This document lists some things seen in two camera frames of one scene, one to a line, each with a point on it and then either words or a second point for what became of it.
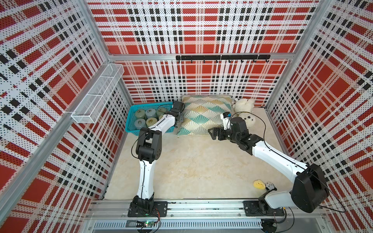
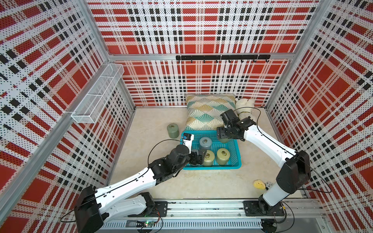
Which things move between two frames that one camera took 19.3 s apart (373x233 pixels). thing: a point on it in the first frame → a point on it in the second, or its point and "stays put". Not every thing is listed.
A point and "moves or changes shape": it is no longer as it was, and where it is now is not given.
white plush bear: x=243 y=109 stays put
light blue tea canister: x=150 y=112 → x=205 y=143
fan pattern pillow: x=202 y=113 stays put
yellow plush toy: x=259 y=184 stays put
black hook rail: x=219 y=58 stays put
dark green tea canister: x=140 y=113 → x=173 y=130
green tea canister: x=161 y=110 moves or changes shape
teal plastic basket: x=168 y=128 → x=234 y=162
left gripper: x=181 y=119 → x=200 y=160
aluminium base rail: x=226 y=210 stays put
